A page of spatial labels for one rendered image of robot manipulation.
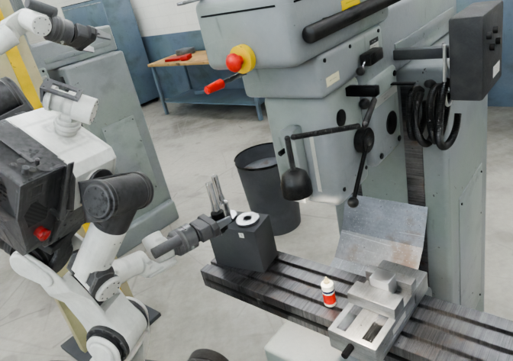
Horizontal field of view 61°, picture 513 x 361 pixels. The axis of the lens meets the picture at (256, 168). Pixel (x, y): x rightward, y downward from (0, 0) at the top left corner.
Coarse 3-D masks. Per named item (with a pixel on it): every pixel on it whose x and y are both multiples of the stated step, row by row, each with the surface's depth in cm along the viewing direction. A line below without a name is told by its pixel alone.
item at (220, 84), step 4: (232, 76) 106; (236, 76) 106; (240, 76) 108; (220, 80) 102; (224, 80) 104; (228, 80) 104; (232, 80) 106; (212, 84) 101; (216, 84) 101; (220, 84) 102; (224, 84) 103; (208, 88) 100; (212, 88) 100; (216, 88) 101; (220, 88) 102; (208, 92) 100; (212, 92) 101
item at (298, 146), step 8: (288, 128) 110; (296, 128) 109; (296, 144) 110; (296, 152) 110; (304, 152) 113; (288, 160) 113; (296, 160) 112; (304, 160) 113; (304, 168) 114; (304, 200) 116
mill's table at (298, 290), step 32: (288, 256) 169; (224, 288) 167; (256, 288) 156; (288, 288) 152; (320, 288) 151; (288, 320) 150; (320, 320) 138; (416, 320) 129; (448, 320) 126; (480, 320) 124; (416, 352) 119; (448, 352) 118; (480, 352) 115; (512, 352) 113
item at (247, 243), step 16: (240, 224) 159; (256, 224) 159; (224, 240) 165; (240, 240) 160; (256, 240) 157; (272, 240) 167; (224, 256) 169; (240, 256) 165; (256, 256) 160; (272, 256) 167
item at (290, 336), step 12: (288, 324) 148; (276, 336) 145; (288, 336) 144; (300, 336) 142; (312, 336) 141; (324, 336) 140; (264, 348) 142; (276, 348) 140; (288, 348) 139; (300, 348) 138; (312, 348) 137; (324, 348) 136; (276, 360) 140; (288, 360) 136; (300, 360) 134; (312, 360) 133; (324, 360) 132; (336, 360) 131; (348, 360) 130; (360, 360) 129; (384, 360) 133
